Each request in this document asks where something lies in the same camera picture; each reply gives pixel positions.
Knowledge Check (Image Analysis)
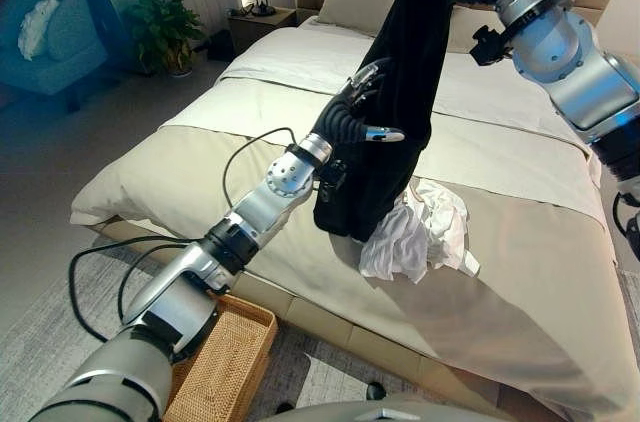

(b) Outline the teal armchair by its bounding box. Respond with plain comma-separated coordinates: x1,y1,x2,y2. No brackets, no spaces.
0,0,109,113

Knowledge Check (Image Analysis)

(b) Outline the green potted plant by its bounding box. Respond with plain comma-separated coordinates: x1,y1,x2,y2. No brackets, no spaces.
122,0,207,77

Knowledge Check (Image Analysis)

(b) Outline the black wrist clamp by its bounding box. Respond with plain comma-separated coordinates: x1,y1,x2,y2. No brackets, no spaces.
469,25,515,66

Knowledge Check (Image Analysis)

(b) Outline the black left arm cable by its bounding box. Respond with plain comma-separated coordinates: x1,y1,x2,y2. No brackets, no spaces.
67,126,301,343

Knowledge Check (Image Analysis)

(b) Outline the black garment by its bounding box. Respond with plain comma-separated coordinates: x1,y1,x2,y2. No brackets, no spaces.
312,0,456,243

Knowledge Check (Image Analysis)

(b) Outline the dark bedside table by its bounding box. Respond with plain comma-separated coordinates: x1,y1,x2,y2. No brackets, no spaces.
227,6,299,54

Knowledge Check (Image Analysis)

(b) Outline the beige bed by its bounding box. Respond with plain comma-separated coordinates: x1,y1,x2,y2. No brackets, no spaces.
69,14,631,422

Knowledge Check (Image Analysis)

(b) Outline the white crumpled garment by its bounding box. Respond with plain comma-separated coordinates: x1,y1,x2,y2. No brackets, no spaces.
358,179,482,285

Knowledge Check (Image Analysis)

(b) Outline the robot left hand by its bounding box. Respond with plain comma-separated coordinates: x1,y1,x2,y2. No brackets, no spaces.
310,57,405,155

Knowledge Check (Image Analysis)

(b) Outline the white cloth on armchair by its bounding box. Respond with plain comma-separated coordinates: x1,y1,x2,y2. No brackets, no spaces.
17,0,61,62

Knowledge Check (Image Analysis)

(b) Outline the white pillow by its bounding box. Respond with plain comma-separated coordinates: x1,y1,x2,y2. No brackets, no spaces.
444,4,511,56

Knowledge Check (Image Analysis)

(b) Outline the woven wicker basket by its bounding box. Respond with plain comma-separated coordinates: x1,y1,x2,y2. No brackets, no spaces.
162,291,279,422

